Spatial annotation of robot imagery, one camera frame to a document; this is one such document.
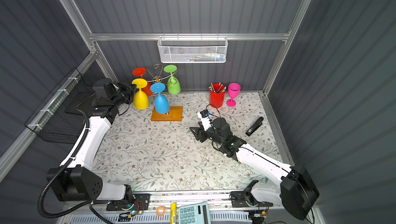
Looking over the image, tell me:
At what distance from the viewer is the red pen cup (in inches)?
40.9

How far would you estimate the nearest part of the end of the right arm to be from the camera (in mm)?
587

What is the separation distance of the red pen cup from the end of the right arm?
1.22ft
